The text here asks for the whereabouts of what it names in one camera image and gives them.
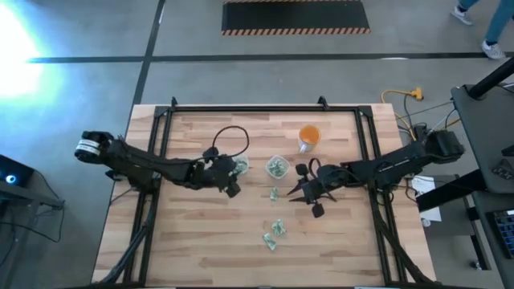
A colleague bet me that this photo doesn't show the black left camera cable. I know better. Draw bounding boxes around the black left camera cable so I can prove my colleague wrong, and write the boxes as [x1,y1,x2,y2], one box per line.
[211,125,251,164]

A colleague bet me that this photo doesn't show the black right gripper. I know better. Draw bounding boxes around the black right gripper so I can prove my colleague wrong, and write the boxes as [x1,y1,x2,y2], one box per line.
[287,166,347,220]

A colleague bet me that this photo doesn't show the white paper sheet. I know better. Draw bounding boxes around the white paper sheet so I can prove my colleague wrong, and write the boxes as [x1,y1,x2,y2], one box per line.
[411,175,443,224]

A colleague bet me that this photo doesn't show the yellow extension cord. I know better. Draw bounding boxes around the yellow extension cord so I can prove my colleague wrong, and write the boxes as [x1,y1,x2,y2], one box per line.
[380,87,425,141]

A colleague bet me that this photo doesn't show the black metal table frame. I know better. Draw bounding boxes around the black metal table frame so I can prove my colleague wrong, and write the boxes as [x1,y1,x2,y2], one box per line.
[94,95,434,289]

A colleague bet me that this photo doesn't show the black desk support bar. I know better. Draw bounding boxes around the black desk support bar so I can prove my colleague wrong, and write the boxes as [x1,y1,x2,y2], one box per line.
[416,169,489,213]

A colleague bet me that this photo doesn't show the clear plastic container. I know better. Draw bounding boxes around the clear plastic container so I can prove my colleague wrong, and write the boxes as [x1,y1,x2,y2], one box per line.
[232,154,251,177]
[264,154,291,180]

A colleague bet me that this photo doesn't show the black device blue light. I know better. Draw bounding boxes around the black device blue light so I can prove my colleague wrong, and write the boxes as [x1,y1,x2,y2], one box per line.
[0,154,35,188]

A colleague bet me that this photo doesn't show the black pole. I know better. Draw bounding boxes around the black pole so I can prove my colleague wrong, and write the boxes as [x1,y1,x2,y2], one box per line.
[467,55,514,100]

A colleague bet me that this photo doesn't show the small black device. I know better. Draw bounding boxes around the small black device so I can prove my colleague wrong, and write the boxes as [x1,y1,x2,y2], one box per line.
[492,157,514,181]

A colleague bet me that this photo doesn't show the black right camera cable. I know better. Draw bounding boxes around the black right camera cable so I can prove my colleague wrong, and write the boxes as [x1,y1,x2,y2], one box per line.
[308,157,323,180]

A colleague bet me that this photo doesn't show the black cart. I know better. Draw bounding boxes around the black cart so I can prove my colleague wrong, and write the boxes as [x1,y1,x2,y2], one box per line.
[0,154,65,289]

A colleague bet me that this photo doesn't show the black keyboard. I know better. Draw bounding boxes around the black keyboard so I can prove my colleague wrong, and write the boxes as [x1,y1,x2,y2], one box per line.
[490,208,514,260]

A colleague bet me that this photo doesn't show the white mug orange inside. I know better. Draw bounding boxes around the white mug orange inside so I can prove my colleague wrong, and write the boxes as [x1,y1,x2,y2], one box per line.
[296,124,322,154]

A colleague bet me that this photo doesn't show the black mat hazard stripes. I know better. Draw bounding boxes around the black mat hazard stripes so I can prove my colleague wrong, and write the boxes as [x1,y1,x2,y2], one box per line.
[220,0,371,36]

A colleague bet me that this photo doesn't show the grey desk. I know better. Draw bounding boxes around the grey desk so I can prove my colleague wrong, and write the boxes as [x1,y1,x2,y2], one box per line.
[450,82,514,289]

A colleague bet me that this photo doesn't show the white shoe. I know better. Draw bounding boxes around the white shoe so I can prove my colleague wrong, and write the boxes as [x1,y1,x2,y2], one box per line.
[450,6,475,26]
[480,39,507,61]

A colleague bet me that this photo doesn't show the black cable bundle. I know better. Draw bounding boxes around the black cable bundle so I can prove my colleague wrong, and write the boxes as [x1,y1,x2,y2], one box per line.
[395,94,463,141]

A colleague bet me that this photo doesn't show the black camera cable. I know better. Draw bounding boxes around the black camera cable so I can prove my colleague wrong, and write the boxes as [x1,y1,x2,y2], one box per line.
[308,157,323,180]
[211,125,251,164]

